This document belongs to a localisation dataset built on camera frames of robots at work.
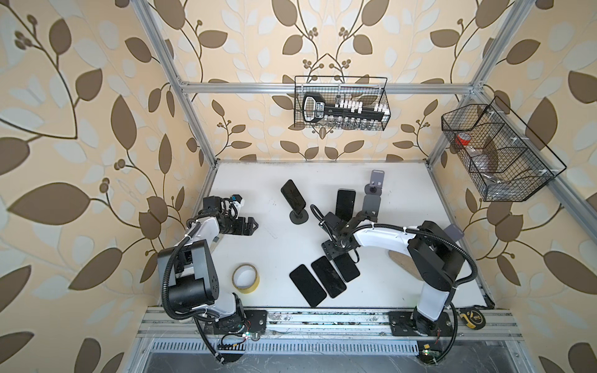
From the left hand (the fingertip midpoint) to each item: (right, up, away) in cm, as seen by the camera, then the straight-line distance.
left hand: (240, 222), depth 91 cm
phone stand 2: (+52, +8, 0) cm, 53 cm away
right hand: (+38, -11, 0) cm, 39 cm away
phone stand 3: (+81, -3, -6) cm, 81 cm away
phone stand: (+24, 0, +9) cm, 25 cm away
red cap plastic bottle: (+85, +32, -7) cm, 91 cm away
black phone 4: (+41, +8, -4) cm, 42 cm away
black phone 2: (+41, -16, -6) cm, 45 cm away
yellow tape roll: (+5, -23, -10) cm, 25 cm away
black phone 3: (+21, +10, +3) cm, 24 cm away
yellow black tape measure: (+80, -27, -18) cm, 86 cm away
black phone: (+27, -21, -8) cm, 35 cm away
